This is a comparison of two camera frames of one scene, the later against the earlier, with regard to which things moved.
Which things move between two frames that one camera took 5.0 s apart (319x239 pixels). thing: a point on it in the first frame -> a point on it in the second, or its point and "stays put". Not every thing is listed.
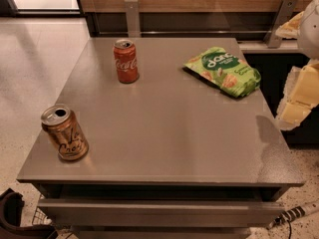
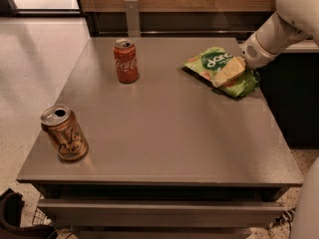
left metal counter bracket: (133, 20) stays put
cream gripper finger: (301, 95) -> (233, 68)
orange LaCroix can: (61, 123) stays put
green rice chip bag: (219, 68) stays put
